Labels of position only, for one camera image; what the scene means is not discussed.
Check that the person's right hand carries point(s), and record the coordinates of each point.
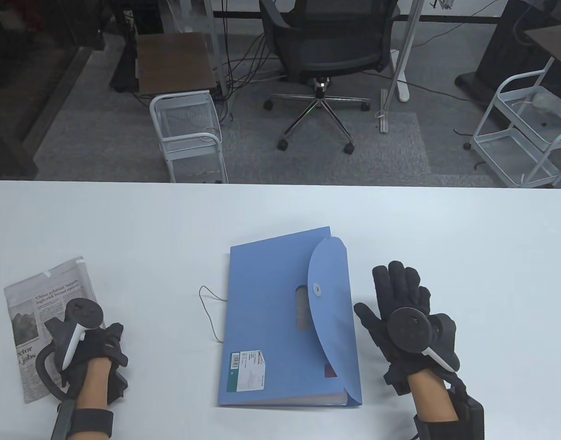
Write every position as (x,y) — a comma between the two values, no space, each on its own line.
(399,293)

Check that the person's left hand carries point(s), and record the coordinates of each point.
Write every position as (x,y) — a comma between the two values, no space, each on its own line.
(101,348)

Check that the newspaper material with mountain photo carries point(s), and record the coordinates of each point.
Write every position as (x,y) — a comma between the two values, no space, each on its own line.
(37,321)

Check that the person's left forearm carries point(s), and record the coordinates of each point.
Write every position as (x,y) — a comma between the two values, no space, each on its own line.
(92,389)

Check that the person's right forearm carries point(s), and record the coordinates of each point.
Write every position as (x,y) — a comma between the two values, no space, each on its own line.
(431,398)

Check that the right white black controller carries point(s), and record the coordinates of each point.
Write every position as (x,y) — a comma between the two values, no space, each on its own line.
(408,330)

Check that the white black controller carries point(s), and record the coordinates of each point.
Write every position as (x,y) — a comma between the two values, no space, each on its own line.
(80,316)
(408,330)

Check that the left white black controller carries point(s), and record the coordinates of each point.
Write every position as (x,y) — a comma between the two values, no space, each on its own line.
(80,316)

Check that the clear plastic bag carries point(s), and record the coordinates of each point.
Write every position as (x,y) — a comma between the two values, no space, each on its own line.
(551,105)

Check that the black office chair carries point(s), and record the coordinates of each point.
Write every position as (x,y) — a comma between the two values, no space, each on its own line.
(330,46)

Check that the dark desk with brown top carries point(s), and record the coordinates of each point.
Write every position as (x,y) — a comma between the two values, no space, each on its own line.
(500,46)

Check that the brown wooden side table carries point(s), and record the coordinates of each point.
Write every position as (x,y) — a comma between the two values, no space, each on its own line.
(174,59)

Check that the white desk frame leg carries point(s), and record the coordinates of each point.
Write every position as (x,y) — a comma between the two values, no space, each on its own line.
(406,46)

